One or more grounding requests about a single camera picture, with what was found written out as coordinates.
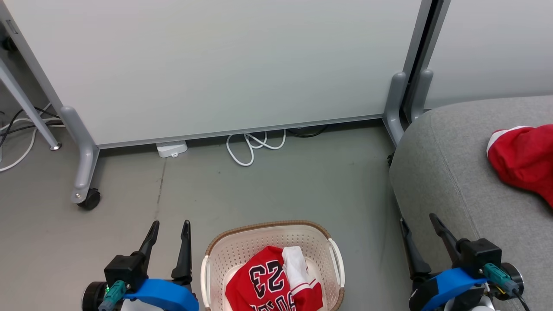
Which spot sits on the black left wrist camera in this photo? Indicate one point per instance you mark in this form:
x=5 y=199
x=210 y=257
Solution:
x=93 y=297

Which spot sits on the blue wrist mount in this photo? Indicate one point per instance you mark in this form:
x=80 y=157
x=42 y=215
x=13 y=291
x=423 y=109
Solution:
x=449 y=283
x=164 y=296

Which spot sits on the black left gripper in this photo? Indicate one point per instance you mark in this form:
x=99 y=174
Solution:
x=127 y=270

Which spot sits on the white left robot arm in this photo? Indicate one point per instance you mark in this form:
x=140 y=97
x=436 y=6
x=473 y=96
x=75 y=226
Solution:
x=129 y=306

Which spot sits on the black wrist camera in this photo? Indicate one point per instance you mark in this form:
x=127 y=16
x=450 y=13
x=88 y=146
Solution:
x=93 y=297
x=515 y=274

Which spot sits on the red jersey number 23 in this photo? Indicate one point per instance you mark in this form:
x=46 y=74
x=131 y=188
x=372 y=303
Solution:
x=259 y=276

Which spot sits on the blue left wrist mount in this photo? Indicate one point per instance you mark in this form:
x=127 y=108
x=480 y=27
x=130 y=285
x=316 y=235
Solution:
x=164 y=296

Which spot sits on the grey fabric sofa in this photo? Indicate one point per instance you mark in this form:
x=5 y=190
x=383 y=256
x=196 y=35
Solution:
x=453 y=172

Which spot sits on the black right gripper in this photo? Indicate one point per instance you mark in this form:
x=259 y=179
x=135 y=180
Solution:
x=479 y=255

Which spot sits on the black caster wheel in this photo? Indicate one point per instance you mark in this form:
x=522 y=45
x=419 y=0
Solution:
x=391 y=160
x=90 y=199

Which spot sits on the cream perforated laundry basket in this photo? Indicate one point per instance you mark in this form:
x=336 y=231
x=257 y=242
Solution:
x=268 y=237

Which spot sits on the blue right wrist mount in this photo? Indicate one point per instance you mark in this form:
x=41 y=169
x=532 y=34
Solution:
x=449 y=283

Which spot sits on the white power adapter box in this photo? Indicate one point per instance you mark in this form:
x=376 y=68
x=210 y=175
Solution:
x=172 y=149

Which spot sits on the large white partition panel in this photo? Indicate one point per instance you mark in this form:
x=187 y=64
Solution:
x=216 y=65

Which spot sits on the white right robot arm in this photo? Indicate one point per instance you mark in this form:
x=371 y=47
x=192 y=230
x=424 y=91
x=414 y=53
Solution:
x=484 y=304

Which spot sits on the grey metal table leg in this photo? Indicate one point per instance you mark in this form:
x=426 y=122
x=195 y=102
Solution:
x=26 y=103

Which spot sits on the white partition panel grey frame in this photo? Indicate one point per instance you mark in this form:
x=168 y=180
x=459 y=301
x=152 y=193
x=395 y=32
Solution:
x=497 y=43

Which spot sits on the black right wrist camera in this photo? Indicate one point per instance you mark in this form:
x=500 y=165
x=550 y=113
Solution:
x=515 y=274

